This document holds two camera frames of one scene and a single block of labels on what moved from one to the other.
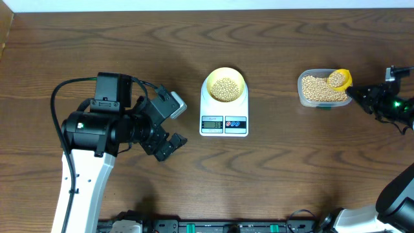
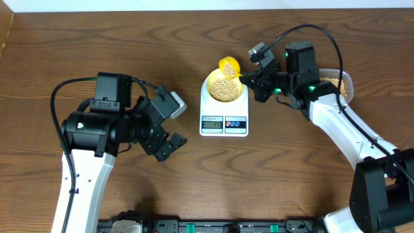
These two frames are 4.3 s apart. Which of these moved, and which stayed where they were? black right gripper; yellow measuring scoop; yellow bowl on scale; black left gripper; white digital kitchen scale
Moved: yellow measuring scoop; black right gripper
Stayed: black left gripper; yellow bowl on scale; white digital kitchen scale
